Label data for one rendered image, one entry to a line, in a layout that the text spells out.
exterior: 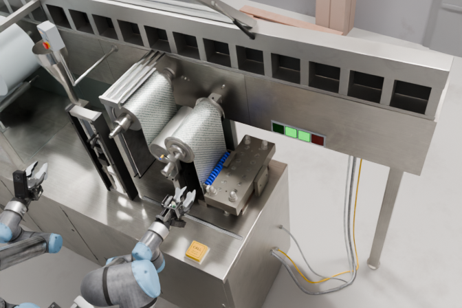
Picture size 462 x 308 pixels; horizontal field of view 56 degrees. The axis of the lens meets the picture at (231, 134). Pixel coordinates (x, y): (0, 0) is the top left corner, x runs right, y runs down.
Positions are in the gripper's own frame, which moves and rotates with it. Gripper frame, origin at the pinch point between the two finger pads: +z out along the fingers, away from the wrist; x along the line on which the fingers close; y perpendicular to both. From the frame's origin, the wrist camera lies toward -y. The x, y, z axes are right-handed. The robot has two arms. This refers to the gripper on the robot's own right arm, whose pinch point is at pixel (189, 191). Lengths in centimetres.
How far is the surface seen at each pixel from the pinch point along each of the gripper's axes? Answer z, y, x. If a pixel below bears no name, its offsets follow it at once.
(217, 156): 23.8, -2.7, 0.3
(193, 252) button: -17.1, -16.9, -8.7
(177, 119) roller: 23.6, 14.8, 17.9
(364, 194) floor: 107, -110, -51
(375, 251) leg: 57, -91, -71
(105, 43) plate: 40, 34, 66
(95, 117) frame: -3.9, 35.7, 33.5
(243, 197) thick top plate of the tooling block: 10.9, -7.8, -19.3
